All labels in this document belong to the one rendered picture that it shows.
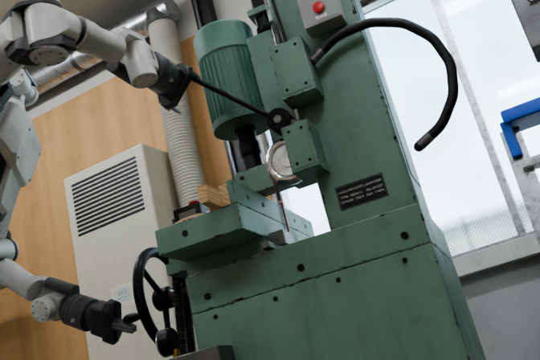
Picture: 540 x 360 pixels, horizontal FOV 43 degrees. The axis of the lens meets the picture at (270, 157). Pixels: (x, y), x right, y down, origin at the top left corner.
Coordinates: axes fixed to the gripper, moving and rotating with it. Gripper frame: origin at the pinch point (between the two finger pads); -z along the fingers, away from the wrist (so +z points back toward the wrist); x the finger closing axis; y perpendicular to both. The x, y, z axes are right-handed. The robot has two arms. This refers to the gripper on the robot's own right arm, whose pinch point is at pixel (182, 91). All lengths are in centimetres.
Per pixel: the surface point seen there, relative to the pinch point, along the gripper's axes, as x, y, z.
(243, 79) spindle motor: -11.0, 10.4, -7.5
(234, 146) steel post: 1, -54, -141
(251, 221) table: 20.7, 41.2, 12.1
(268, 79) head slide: -13.8, 17.4, -7.1
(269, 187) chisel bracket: 11.8, 31.1, -10.7
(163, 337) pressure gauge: 52, 37, 15
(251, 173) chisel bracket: 10.8, 24.8, -10.5
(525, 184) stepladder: -27, 82, -67
